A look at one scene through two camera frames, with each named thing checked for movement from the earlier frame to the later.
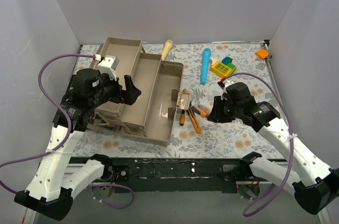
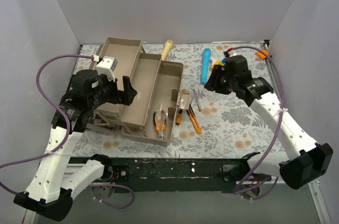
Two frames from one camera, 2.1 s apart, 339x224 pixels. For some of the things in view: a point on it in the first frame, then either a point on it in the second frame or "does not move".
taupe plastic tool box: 151,116 does not move
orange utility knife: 195,121 does not move
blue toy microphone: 206,52 does not move
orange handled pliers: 202,110 → 159,119
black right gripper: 216,115 → 217,72
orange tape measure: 262,53 does not move
